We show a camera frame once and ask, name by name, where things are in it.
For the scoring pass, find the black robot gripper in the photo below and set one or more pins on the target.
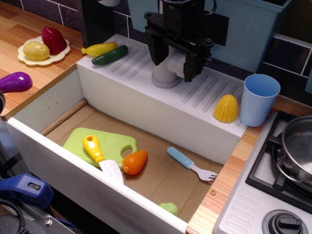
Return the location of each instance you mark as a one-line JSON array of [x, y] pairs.
[[186, 26]]

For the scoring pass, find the grey toy faucet lever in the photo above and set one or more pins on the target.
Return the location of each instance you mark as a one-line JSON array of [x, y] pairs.
[[169, 73]]

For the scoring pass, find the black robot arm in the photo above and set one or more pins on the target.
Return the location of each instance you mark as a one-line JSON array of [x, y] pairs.
[[186, 26]]

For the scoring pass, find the green toy cucumber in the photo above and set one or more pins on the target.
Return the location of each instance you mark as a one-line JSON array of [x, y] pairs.
[[111, 56]]

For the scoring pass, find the yellow toy corn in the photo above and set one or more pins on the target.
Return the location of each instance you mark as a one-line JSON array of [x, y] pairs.
[[227, 109]]

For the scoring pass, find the yellow toy squash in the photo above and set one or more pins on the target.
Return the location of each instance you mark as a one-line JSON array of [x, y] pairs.
[[99, 49]]

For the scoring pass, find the blue plastic bin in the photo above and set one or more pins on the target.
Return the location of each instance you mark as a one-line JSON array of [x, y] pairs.
[[251, 25]]

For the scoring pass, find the light blue plastic cup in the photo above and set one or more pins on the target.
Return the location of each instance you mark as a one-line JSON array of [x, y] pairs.
[[258, 96]]

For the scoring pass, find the white toy sink unit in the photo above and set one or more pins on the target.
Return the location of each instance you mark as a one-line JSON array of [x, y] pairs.
[[182, 115]]

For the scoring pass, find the green toy cutting board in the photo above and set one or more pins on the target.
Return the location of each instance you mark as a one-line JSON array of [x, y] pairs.
[[112, 145]]

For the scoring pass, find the orange toy carrot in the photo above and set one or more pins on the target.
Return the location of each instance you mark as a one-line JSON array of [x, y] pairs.
[[134, 162]]

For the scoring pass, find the cream scalloped plate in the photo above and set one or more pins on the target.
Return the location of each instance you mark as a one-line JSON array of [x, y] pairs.
[[22, 57]]

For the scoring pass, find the red toy pepper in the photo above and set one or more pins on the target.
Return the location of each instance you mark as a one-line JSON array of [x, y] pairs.
[[54, 40]]

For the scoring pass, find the yellow toy potato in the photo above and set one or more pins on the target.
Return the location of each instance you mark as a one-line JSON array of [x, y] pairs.
[[36, 51]]

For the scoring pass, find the light green toy vegetable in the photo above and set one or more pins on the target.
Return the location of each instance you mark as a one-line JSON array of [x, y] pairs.
[[170, 207]]

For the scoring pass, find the purple toy eggplant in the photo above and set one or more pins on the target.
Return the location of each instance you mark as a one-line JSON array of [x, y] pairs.
[[16, 82]]

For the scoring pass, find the silver metal pot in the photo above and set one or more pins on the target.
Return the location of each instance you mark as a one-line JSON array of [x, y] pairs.
[[295, 161]]

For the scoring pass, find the toy stove top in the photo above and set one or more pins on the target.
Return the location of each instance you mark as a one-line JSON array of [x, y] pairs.
[[261, 188]]

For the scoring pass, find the black stove knob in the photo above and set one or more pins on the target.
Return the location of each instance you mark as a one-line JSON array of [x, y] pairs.
[[283, 222]]

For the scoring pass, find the blue clamp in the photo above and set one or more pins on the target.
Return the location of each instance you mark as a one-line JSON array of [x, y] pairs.
[[27, 189]]

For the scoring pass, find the black vertical post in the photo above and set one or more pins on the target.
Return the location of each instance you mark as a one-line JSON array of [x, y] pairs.
[[96, 22]]

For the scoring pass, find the yellow handled toy knife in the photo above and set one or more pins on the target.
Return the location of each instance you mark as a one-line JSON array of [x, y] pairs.
[[109, 167]]

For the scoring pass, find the blue handled toy fork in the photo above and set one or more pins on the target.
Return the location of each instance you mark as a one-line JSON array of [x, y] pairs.
[[204, 175]]

